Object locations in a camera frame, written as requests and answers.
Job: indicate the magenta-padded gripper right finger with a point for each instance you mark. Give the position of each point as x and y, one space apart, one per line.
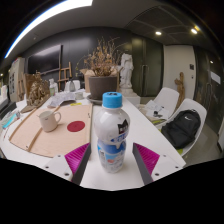
146 158

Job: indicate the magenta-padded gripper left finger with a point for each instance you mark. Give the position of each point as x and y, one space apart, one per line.
76 158

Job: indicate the white blue-capped drink bottle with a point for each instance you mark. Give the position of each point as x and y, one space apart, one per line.
111 133

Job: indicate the flat round red coaster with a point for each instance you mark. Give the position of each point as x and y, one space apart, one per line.
76 126

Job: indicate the black backpack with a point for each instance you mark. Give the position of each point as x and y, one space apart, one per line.
181 130

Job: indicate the white ceramic mug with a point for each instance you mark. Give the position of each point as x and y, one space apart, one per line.
48 121

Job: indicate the white papers on chair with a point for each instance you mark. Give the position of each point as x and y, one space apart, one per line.
155 110

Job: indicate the small yellow tape strip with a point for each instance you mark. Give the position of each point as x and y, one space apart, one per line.
76 104

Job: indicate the grey plant pot saucer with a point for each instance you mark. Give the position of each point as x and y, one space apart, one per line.
94 100

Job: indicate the open grey newspaper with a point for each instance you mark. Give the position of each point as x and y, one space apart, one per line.
61 99

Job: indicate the small white cup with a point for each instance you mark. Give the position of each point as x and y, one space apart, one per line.
79 95

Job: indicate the white plastic chair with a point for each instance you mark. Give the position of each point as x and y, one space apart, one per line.
196 106
77 85
166 96

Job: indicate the dark grey bottle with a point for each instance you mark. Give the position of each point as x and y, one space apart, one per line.
72 85

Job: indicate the white green spray bottle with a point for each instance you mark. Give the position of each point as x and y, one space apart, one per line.
52 88

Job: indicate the colourful printed book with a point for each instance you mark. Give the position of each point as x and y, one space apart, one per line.
9 120

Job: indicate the dried plant in grey pot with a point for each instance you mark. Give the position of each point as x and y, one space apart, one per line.
101 85

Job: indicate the brown carved wooden sculpture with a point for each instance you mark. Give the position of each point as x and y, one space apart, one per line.
36 91

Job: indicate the brown cardboard box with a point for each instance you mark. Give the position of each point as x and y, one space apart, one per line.
87 80

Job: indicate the wooden figure sculpture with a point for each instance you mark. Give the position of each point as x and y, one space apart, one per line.
180 86

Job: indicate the wooden easel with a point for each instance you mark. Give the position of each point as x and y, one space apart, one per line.
65 76

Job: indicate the black flat box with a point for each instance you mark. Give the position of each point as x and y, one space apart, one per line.
6 108

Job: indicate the white plaster torso statue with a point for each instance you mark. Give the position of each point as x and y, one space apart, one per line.
126 71

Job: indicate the beige cabinet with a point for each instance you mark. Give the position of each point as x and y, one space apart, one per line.
16 78

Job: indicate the round ceiling spotlight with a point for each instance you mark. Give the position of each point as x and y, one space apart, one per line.
194 31
158 33

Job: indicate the long ceiling light strip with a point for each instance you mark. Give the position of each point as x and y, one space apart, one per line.
43 15

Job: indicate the black wall screen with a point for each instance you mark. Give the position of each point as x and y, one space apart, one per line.
45 60

